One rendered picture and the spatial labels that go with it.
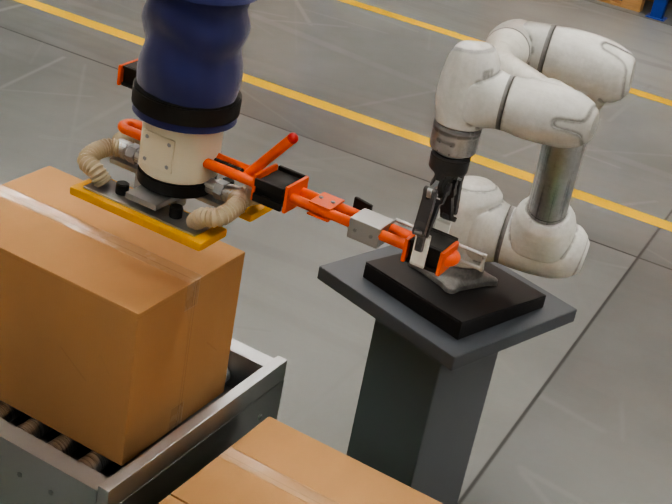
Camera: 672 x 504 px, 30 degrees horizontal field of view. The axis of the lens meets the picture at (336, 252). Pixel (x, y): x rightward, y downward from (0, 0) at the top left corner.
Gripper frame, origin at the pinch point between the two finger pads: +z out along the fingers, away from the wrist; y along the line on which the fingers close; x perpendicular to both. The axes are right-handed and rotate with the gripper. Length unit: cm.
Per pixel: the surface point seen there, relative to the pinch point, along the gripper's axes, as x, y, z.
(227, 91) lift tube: -49, 3, -16
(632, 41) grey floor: -129, -627, 123
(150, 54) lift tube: -62, 11, -22
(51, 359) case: -74, 21, 52
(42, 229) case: -90, 8, 30
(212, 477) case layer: -35, 9, 71
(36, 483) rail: -63, 35, 72
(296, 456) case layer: -25, -11, 70
